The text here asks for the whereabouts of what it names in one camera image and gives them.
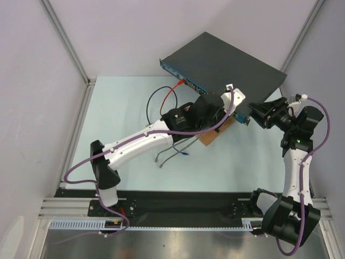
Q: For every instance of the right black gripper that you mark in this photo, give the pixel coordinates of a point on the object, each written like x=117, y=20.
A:
x=269, y=116

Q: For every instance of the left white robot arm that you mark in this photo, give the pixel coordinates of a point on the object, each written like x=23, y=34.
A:
x=177, y=124

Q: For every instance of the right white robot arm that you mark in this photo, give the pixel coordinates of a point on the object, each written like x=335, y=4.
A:
x=289, y=217

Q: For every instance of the wooden board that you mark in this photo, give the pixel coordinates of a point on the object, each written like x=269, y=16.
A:
x=207, y=138

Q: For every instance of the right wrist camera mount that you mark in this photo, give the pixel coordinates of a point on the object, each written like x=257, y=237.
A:
x=295, y=101

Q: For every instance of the black blue network switch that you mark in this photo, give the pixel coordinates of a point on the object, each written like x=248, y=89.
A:
x=208, y=64

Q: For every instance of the right aluminium frame post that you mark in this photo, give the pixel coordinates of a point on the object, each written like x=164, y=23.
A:
x=302, y=34

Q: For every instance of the aluminium frame post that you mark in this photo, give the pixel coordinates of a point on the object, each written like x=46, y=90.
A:
x=65, y=40
x=302, y=34

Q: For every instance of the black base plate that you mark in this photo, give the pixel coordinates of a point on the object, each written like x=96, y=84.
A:
x=172, y=209

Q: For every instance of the left aluminium frame post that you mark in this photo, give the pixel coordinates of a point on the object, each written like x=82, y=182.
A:
x=65, y=40

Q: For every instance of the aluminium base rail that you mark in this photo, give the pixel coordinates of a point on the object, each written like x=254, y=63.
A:
x=64, y=208

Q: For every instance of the white slotted cable duct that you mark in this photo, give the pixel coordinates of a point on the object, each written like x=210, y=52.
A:
x=72, y=224

